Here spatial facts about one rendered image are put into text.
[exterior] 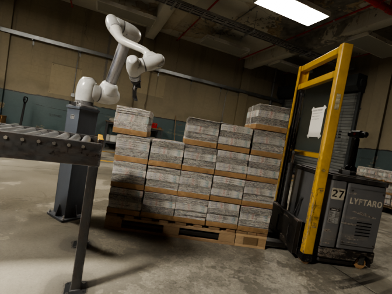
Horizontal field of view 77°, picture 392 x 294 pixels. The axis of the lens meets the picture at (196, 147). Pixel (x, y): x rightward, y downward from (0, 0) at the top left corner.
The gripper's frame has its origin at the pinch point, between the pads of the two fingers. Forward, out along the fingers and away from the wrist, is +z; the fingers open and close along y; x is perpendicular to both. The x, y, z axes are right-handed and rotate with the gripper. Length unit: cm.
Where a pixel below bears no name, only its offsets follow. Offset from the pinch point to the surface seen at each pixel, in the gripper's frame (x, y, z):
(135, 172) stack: 9, 62, 27
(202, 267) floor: 72, 128, 13
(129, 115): -3.0, 20.2, 5.2
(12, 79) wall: -460, -281, 459
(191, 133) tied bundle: 51, 25, 9
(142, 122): 8.3, 23.5, 7.5
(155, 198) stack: 29, 79, 36
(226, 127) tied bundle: 81, 16, 4
